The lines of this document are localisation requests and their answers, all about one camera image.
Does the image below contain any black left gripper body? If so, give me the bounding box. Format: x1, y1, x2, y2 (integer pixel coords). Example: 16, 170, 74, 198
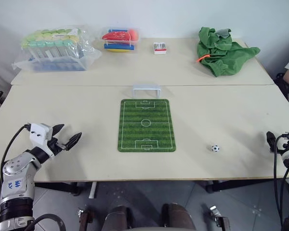
47, 136, 65, 155

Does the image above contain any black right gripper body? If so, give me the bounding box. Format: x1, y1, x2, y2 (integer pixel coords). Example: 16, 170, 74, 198
271, 141, 284, 154

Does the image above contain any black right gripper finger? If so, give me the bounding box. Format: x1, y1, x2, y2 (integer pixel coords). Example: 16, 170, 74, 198
266, 131, 277, 153

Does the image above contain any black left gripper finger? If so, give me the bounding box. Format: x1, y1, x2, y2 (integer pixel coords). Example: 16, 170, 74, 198
51, 124, 66, 139
61, 131, 83, 151

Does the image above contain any green soccer field mat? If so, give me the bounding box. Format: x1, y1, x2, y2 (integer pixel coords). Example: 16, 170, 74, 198
117, 98, 177, 154

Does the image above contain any small white goal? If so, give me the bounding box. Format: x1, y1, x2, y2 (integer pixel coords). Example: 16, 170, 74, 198
131, 84, 161, 99

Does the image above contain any white table leg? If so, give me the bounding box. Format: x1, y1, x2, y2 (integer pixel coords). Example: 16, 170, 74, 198
88, 181, 98, 199

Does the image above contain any plastic bag of test tubes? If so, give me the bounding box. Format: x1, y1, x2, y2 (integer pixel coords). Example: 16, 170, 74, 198
13, 23, 102, 73

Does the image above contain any dark rounded shape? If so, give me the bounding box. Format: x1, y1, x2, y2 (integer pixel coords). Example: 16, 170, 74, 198
161, 203, 196, 231
101, 205, 133, 231

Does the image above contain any crumpled green cloth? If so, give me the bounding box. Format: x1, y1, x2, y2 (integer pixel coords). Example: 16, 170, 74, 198
197, 26, 261, 78

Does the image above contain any clear box of colourful toys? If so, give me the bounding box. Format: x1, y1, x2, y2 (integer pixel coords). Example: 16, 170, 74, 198
100, 26, 142, 54

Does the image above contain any grey fabric piece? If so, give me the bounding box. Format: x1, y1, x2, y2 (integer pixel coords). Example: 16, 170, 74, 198
216, 28, 232, 39

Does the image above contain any small white red box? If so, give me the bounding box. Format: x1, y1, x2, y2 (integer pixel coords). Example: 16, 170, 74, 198
152, 41, 169, 56

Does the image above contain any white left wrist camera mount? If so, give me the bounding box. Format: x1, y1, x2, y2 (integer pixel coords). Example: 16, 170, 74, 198
28, 123, 55, 159

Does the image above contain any black table frame bar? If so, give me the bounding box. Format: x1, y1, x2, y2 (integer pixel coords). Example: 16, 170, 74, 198
33, 181, 83, 196
201, 178, 289, 193

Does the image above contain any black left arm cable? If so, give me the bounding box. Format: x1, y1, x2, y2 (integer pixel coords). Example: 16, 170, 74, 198
0, 123, 31, 185

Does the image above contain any black looped cable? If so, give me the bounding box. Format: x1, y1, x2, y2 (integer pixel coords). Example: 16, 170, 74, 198
24, 213, 66, 231

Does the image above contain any brown metal bracket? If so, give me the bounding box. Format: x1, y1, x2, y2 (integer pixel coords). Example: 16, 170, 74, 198
201, 204, 230, 231
77, 207, 92, 231

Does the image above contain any orange cord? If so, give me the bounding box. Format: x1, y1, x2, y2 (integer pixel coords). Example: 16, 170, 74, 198
196, 54, 211, 63

